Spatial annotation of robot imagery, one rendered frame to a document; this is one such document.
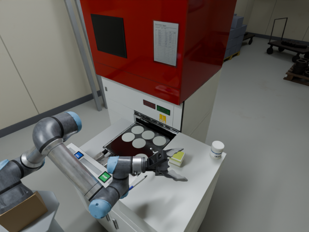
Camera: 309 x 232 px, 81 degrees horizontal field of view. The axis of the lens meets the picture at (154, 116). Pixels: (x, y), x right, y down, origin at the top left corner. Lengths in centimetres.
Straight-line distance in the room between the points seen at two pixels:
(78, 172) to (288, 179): 235
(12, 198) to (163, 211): 74
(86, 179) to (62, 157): 13
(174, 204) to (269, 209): 149
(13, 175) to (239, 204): 195
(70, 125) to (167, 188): 59
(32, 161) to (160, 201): 72
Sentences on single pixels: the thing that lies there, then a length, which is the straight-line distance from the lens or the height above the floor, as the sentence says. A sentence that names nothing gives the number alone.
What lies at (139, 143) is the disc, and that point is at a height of 90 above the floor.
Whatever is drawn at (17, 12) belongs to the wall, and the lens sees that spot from 308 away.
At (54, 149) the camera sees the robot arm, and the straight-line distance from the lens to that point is 83.
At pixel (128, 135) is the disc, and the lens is 141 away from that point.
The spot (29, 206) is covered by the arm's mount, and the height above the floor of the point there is 94.
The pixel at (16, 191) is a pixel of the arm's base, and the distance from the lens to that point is 119.
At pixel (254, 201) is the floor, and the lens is 233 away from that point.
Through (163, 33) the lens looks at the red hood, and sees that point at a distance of 104.
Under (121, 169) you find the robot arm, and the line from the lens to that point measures 82.
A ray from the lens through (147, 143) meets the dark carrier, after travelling 134.
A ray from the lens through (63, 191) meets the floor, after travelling 238.
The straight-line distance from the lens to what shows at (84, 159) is 125.
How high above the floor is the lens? 186
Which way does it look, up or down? 37 degrees down
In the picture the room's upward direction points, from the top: 1 degrees counter-clockwise
